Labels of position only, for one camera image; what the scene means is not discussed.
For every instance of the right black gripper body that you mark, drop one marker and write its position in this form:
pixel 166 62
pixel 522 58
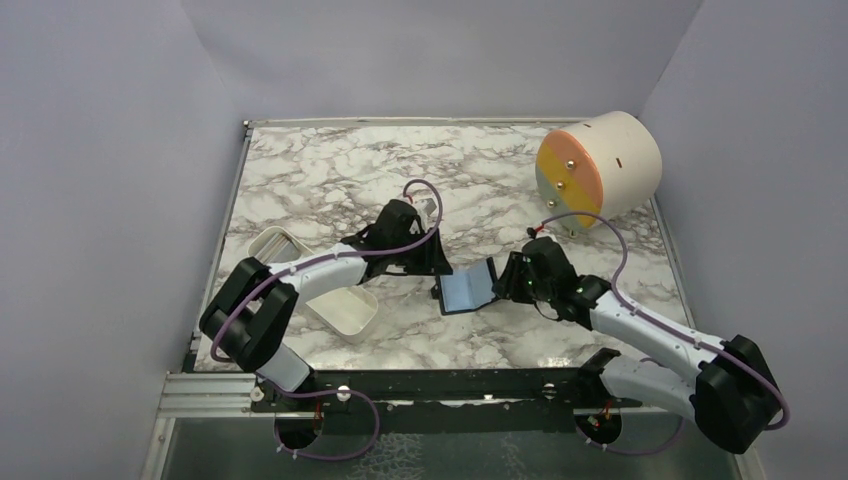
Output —
pixel 521 285

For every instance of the white plastic tray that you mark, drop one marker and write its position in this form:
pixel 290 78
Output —
pixel 328 287

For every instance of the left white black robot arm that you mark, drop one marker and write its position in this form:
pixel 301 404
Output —
pixel 248 317

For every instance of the stack of credit cards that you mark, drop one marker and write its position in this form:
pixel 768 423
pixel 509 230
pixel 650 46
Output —
pixel 277 248

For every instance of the aluminium table frame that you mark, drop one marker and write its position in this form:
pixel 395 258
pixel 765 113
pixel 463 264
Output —
pixel 326 181

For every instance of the cream cylinder drum colored face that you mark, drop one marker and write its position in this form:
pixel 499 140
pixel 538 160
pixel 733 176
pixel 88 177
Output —
pixel 608 165

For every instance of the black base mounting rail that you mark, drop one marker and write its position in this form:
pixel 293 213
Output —
pixel 354 402

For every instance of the black card holder blue sleeves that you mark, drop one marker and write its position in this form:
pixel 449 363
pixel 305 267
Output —
pixel 466 290

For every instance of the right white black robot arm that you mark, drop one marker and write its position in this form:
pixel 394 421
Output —
pixel 725 387

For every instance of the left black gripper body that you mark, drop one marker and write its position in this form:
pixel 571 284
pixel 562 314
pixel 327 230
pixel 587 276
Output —
pixel 422 261

